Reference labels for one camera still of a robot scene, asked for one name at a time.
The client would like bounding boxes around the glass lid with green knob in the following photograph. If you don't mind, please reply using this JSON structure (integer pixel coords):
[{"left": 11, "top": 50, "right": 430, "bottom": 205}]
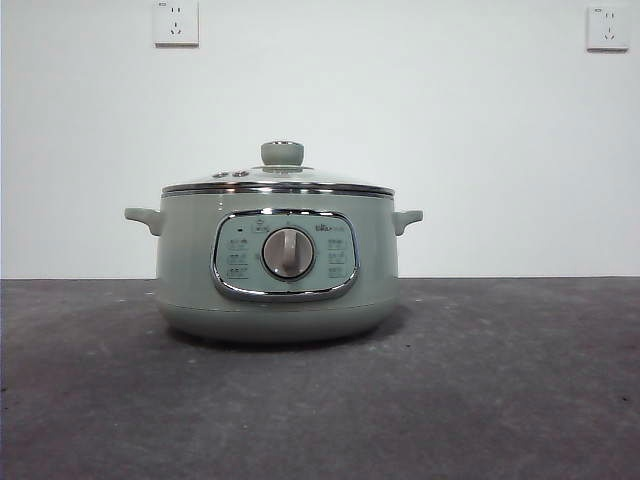
[{"left": 160, "top": 140, "right": 396, "bottom": 195}]

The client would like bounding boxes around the pale green electric pot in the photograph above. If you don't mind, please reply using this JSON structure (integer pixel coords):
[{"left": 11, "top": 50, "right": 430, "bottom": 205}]
[{"left": 123, "top": 189, "right": 425, "bottom": 344}]

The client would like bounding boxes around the white wall socket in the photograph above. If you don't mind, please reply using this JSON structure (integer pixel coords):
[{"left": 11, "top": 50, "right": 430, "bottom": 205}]
[
  {"left": 153, "top": 0, "right": 200, "bottom": 49},
  {"left": 585, "top": 4, "right": 631, "bottom": 53}
]

